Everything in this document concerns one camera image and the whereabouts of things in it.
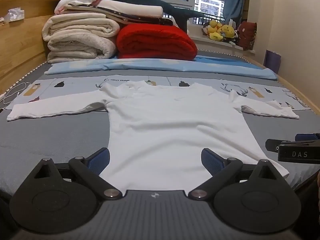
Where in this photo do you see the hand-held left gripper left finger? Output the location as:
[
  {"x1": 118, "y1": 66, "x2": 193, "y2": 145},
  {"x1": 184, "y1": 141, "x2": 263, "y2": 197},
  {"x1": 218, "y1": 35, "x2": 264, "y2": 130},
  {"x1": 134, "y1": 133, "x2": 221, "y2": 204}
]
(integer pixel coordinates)
[{"x1": 34, "y1": 147, "x2": 123, "y2": 200}]

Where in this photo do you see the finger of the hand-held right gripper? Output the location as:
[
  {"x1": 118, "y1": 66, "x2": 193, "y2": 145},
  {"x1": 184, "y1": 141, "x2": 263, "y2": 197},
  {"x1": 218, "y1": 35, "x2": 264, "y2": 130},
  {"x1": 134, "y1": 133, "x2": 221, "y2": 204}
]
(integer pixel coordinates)
[
  {"x1": 265, "y1": 138, "x2": 295, "y2": 153},
  {"x1": 295, "y1": 133, "x2": 320, "y2": 142}
]

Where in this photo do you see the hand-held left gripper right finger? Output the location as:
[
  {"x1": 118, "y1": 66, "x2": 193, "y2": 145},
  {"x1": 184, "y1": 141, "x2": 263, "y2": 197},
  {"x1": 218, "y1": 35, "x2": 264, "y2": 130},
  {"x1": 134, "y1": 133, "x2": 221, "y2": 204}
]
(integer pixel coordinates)
[{"x1": 187, "y1": 147, "x2": 278, "y2": 200}]

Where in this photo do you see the white long-sleeve shirt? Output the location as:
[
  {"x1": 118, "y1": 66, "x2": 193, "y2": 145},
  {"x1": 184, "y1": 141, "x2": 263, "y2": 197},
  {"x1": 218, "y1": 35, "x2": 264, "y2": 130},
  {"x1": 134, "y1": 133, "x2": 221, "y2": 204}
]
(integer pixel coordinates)
[{"x1": 7, "y1": 81, "x2": 300, "y2": 190}]

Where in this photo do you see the grey printed bed sheet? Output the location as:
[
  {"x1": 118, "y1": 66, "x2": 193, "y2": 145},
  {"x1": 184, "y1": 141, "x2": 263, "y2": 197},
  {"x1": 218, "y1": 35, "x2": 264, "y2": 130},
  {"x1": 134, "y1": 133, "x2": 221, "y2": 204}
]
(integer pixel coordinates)
[{"x1": 0, "y1": 75, "x2": 320, "y2": 193}]

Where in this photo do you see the purple box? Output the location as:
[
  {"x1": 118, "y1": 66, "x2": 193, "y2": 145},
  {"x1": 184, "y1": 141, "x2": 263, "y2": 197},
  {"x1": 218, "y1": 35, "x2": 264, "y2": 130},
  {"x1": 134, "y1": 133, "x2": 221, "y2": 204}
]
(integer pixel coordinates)
[{"x1": 264, "y1": 50, "x2": 282, "y2": 74}]

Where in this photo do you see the light blue sheet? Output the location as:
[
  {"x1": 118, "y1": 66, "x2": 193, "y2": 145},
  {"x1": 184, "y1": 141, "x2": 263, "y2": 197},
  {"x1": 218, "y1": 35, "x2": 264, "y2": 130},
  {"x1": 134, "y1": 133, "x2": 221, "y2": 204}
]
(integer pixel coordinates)
[{"x1": 44, "y1": 55, "x2": 278, "y2": 80}]

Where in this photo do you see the dark red cushion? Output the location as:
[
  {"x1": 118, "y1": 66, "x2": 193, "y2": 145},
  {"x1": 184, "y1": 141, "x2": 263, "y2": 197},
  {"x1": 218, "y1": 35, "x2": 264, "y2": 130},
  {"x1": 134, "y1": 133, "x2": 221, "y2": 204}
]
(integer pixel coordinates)
[{"x1": 237, "y1": 21, "x2": 257, "y2": 50}]

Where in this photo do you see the white windowsill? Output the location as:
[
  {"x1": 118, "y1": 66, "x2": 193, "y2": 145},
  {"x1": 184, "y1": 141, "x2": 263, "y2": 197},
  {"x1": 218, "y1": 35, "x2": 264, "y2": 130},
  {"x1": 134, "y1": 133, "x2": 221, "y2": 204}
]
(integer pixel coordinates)
[{"x1": 187, "y1": 22, "x2": 255, "y2": 54}]

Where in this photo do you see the yellow plush toy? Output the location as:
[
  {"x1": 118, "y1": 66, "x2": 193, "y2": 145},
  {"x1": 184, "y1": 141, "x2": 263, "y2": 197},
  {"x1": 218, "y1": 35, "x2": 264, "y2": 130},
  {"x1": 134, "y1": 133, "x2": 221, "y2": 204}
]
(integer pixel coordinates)
[
  {"x1": 221, "y1": 24, "x2": 236, "y2": 39},
  {"x1": 207, "y1": 20, "x2": 223, "y2": 41}
]

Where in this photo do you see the red folded blanket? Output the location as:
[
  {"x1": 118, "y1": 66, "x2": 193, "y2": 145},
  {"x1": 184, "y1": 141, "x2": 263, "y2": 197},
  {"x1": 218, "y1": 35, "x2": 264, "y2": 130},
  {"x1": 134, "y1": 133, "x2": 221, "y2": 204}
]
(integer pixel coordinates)
[{"x1": 115, "y1": 24, "x2": 198, "y2": 61}]

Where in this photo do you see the white folded sheet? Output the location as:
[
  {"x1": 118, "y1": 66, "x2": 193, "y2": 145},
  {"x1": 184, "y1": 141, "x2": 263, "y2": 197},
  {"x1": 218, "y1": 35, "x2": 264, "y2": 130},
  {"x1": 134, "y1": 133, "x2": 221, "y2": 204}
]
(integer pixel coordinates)
[{"x1": 99, "y1": 0, "x2": 164, "y2": 18}]

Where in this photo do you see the white tissue pack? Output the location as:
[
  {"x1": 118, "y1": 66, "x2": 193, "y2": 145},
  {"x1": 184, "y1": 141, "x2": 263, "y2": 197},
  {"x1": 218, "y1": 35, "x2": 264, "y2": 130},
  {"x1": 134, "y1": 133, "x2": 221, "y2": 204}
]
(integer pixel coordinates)
[{"x1": 4, "y1": 8, "x2": 25, "y2": 22}]

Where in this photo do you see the white cable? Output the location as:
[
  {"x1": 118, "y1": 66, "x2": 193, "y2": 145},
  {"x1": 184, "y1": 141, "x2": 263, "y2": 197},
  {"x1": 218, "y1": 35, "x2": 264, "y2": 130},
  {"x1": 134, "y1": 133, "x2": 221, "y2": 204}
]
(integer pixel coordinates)
[{"x1": 0, "y1": 81, "x2": 34, "y2": 104}]

